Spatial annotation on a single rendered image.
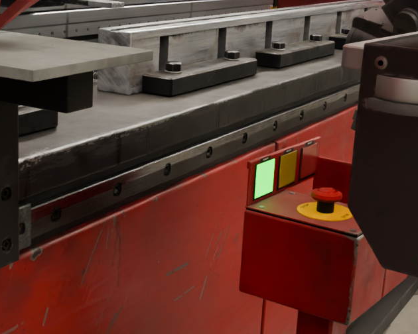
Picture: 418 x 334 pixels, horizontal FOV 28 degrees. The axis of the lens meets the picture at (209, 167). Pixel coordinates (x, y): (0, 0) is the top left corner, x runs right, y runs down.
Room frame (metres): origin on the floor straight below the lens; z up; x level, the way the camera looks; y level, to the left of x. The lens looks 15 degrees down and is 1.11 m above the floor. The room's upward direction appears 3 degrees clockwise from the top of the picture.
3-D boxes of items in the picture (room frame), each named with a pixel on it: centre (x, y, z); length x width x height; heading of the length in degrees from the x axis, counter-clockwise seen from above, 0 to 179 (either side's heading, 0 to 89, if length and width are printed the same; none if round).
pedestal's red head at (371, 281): (1.06, -0.17, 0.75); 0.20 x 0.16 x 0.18; 147
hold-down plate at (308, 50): (1.73, -0.17, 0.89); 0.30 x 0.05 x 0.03; 152
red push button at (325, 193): (1.01, -0.15, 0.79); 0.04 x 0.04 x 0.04
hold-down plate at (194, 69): (1.38, 0.02, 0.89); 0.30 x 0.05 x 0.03; 152
